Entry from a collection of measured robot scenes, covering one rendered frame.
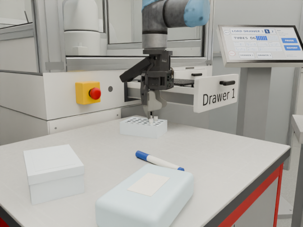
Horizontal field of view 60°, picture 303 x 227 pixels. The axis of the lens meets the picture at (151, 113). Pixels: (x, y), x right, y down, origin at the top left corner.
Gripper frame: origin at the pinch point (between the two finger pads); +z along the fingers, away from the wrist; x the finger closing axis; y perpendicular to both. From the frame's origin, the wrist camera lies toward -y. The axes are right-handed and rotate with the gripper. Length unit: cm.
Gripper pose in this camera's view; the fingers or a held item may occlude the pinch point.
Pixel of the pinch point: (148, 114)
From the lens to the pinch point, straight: 83.3
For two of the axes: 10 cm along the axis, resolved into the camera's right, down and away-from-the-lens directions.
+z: 0.0, 9.8, 2.1
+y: 9.2, 0.9, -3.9
